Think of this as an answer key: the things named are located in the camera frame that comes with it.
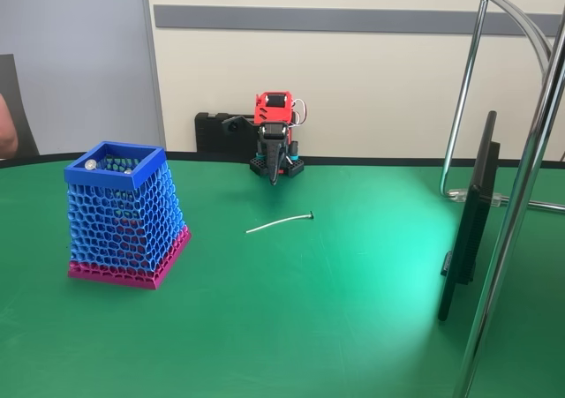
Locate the thin chrome tube frame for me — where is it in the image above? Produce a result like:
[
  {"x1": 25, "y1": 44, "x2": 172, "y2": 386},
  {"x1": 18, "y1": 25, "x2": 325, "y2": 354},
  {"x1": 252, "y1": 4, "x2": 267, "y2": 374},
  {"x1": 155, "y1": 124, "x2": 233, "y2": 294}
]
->
[{"x1": 439, "y1": 0, "x2": 565, "y2": 214}]

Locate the clear plastic clip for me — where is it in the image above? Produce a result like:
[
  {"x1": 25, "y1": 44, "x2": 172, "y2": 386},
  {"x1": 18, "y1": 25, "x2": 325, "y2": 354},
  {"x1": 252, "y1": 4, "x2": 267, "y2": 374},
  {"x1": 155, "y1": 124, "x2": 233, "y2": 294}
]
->
[{"x1": 448, "y1": 187, "x2": 505, "y2": 208}]

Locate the black flat light panel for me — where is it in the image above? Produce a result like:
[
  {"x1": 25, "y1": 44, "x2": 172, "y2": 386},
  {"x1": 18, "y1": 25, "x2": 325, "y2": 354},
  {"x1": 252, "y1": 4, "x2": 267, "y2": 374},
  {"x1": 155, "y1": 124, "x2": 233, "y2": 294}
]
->
[{"x1": 437, "y1": 110, "x2": 502, "y2": 324}]

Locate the thick chrome pole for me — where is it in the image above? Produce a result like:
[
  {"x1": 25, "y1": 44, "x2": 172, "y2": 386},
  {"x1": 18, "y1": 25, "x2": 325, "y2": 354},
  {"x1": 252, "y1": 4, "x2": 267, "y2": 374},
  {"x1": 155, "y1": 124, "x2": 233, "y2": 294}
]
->
[{"x1": 451, "y1": 16, "x2": 565, "y2": 398}]

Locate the small black gripper camera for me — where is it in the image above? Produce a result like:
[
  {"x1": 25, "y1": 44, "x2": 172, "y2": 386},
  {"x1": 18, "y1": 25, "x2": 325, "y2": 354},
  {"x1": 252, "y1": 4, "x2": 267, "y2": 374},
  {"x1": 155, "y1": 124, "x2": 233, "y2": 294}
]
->
[{"x1": 221, "y1": 114, "x2": 257, "y2": 135}]

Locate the grey wall rail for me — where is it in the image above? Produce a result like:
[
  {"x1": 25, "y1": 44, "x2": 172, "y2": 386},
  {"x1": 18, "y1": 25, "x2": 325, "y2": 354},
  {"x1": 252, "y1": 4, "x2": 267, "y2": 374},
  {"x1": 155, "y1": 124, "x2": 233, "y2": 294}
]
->
[{"x1": 153, "y1": 4, "x2": 562, "y2": 38}]

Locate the blue and pink mesh basket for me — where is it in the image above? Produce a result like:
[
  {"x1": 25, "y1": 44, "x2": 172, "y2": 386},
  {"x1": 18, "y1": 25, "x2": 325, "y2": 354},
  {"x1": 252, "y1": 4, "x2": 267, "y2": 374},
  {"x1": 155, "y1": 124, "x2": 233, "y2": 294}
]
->
[{"x1": 64, "y1": 140, "x2": 193, "y2": 291}]

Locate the black plastic case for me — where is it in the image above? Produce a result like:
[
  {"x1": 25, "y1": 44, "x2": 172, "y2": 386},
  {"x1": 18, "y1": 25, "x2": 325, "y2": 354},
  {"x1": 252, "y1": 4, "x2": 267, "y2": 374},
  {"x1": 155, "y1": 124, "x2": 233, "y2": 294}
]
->
[{"x1": 194, "y1": 111, "x2": 262, "y2": 154}]

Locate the red white servo cable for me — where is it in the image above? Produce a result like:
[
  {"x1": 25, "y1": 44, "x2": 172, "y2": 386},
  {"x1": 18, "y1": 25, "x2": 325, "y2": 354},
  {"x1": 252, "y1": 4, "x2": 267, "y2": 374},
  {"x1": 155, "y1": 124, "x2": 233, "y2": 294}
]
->
[{"x1": 290, "y1": 98, "x2": 311, "y2": 128}]

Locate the black perforated arm base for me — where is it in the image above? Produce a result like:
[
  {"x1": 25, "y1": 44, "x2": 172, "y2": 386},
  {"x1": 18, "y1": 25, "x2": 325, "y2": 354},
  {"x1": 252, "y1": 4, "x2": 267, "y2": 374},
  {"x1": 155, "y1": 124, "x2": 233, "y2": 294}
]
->
[{"x1": 248, "y1": 152, "x2": 306, "y2": 179}]

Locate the white thin stick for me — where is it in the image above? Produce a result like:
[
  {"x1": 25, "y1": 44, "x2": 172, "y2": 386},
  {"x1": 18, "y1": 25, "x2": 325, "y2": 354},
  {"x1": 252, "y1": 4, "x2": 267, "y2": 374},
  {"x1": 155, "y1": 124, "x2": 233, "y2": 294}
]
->
[{"x1": 245, "y1": 211, "x2": 316, "y2": 235}]

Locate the green table cloth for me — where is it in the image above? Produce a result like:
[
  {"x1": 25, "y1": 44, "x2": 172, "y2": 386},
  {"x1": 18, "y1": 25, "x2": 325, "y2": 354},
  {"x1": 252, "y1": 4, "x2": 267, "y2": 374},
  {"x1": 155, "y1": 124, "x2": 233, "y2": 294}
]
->
[{"x1": 0, "y1": 151, "x2": 565, "y2": 398}]

